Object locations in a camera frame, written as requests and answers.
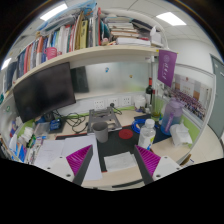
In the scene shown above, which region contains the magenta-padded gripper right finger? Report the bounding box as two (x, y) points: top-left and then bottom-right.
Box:
(133, 144), (183, 186)

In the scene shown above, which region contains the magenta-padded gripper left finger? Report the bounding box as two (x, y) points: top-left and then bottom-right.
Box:
(44, 144), (95, 187)

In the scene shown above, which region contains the clear plastic water bottle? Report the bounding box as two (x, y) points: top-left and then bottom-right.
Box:
(137, 118), (157, 151)

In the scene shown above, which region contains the lavender water jug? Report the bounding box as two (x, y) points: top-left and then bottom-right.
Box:
(160, 97), (185, 136)

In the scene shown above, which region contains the folded white napkin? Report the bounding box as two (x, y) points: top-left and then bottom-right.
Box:
(103, 151), (138, 173)

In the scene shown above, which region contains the flat round red coaster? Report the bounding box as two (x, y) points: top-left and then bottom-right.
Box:
(118, 128), (134, 140)

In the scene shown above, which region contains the crumpled white tissue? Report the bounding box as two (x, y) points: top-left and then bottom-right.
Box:
(169, 123), (194, 148)

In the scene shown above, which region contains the small blue device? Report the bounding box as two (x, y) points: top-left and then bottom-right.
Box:
(49, 119), (63, 132)

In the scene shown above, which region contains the clear plastic box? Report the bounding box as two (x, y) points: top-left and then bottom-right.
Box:
(33, 122), (51, 136)

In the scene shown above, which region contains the green glass vase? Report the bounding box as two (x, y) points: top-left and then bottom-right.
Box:
(151, 96), (164, 121)

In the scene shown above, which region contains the grey metal laptop stand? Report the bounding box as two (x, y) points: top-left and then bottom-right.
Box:
(87, 106), (123, 134)

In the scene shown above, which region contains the dark wine bottle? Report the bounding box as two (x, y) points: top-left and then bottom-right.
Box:
(145, 77), (155, 108)

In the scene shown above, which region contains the black computer monitor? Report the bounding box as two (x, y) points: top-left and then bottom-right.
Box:
(12, 61), (77, 124)

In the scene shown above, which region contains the group photo poster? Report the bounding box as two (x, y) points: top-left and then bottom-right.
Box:
(169, 73), (213, 121)

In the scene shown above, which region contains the grey door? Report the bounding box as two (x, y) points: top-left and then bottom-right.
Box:
(208, 53), (224, 139)

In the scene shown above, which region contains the purple pennant flag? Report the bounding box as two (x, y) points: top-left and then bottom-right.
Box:
(157, 49), (178, 88)

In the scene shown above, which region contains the blue coiled cable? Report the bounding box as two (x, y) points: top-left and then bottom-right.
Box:
(131, 118), (148, 134)

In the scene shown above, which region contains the black cable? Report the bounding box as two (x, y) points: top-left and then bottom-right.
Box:
(58, 111), (89, 134)

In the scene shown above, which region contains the white wall outlet row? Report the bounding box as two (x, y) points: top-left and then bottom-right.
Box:
(93, 94), (133, 111)

